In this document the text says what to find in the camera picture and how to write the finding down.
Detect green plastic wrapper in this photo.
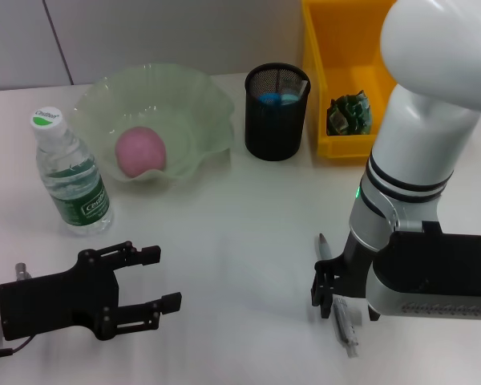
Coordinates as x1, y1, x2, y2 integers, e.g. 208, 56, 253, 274
326, 92, 373, 136

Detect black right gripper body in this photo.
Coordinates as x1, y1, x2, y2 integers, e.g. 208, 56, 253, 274
314, 228, 380, 310

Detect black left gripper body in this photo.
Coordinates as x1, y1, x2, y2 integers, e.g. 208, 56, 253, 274
0, 248, 120, 342

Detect clear green-label water bottle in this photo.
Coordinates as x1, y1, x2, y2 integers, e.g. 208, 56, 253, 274
29, 106, 115, 237

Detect blue scissors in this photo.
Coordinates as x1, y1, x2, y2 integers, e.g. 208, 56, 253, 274
258, 91, 300, 106

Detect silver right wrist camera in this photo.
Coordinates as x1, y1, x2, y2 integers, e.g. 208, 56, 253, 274
372, 220, 481, 322

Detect black mesh pen holder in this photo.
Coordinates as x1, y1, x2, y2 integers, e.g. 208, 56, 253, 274
244, 62, 312, 162

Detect yellow plastic bin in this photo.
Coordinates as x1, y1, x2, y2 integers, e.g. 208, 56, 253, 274
301, 0, 400, 160

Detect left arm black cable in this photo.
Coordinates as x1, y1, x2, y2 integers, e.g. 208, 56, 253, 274
0, 336, 35, 359

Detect green wavy glass fruit plate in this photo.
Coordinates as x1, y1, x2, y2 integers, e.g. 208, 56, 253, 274
72, 63, 236, 188

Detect pink peach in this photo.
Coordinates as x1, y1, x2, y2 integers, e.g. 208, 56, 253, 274
115, 125, 168, 179

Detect grey clear pen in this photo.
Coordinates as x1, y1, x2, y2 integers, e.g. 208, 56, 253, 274
316, 233, 362, 359

